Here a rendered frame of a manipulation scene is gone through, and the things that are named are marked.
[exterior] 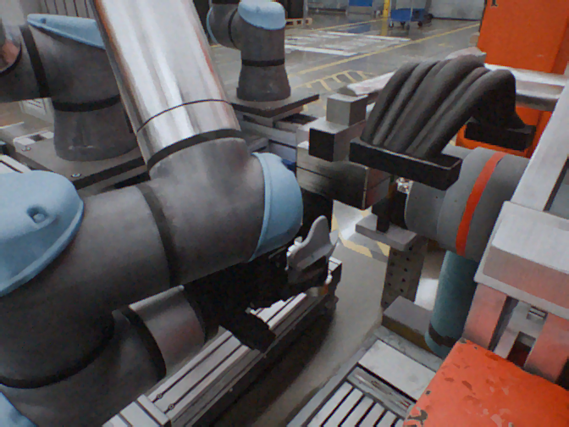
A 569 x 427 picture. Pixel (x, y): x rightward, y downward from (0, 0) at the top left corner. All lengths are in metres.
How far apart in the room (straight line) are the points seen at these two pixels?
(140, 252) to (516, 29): 0.91
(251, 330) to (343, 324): 1.14
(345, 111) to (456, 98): 0.10
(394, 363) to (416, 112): 1.09
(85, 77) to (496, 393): 0.71
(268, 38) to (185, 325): 0.86
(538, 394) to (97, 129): 0.72
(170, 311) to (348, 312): 1.30
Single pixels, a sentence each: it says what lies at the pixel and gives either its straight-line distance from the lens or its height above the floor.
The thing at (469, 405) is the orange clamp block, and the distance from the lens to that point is 0.29.
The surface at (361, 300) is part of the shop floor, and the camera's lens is 1.66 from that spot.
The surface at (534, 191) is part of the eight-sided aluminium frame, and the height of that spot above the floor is 0.99.
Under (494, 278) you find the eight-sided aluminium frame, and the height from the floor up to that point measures 0.94.
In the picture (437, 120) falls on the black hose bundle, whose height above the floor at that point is 1.01.
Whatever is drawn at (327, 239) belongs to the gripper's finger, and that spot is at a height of 0.85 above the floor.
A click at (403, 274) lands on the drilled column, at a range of 1.51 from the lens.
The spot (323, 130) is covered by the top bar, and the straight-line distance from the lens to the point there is 0.39.
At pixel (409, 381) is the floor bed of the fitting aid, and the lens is 1.33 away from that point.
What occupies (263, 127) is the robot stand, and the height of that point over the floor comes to 0.75.
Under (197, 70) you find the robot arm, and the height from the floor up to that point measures 1.05.
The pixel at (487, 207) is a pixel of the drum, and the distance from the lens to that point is 0.51.
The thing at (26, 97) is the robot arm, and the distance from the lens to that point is 0.80.
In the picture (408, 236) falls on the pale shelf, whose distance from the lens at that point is 1.23.
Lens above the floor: 1.10
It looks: 31 degrees down
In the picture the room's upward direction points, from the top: straight up
